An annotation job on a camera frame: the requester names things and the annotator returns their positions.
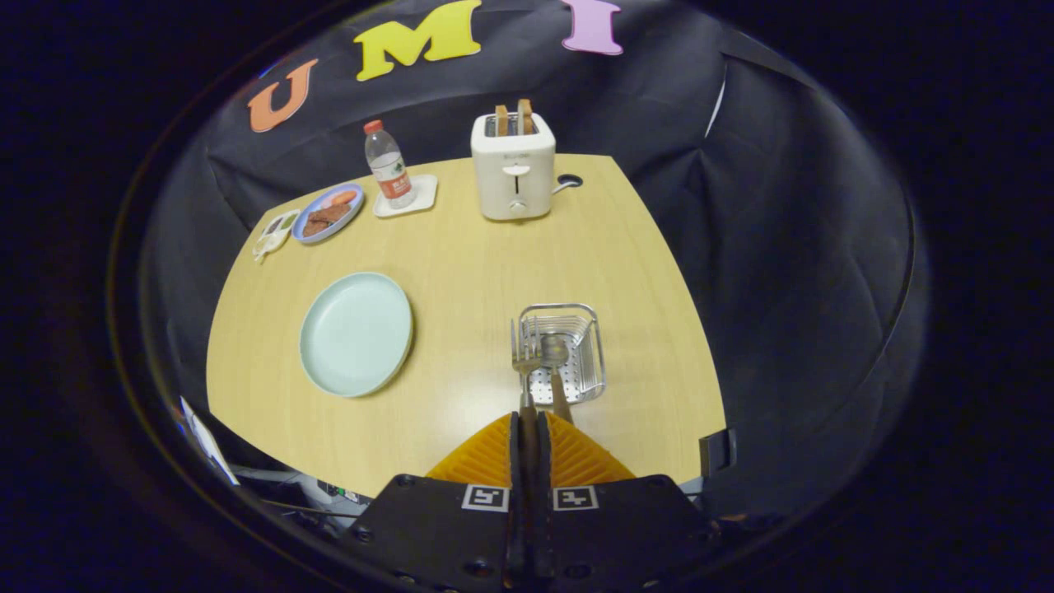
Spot brown meat slices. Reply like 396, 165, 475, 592
301, 203, 352, 238

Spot black table clamp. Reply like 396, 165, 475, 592
698, 428, 738, 479

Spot blue food plate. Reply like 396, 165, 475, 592
291, 183, 366, 245

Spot white toaster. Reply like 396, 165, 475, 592
470, 111, 557, 222

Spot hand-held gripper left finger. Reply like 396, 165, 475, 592
338, 410, 528, 593

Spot metal drain basket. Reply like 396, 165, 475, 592
518, 302, 608, 407

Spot wooden handled metal spoon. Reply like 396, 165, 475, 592
539, 334, 575, 425

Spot black backdrop cloth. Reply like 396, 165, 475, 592
140, 0, 915, 520

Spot white divided sauce dish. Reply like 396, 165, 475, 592
252, 209, 301, 264

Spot wooden handled metal fork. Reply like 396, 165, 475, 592
510, 317, 544, 487

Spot light green plate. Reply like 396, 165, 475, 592
298, 272, 415, 399

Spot clear red capped water bottle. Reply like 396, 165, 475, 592
363, 120, 417, 210

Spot white square coaster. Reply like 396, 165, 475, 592
373, 174, 439, 219

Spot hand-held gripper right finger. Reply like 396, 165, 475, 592
537, 410, 727, 593

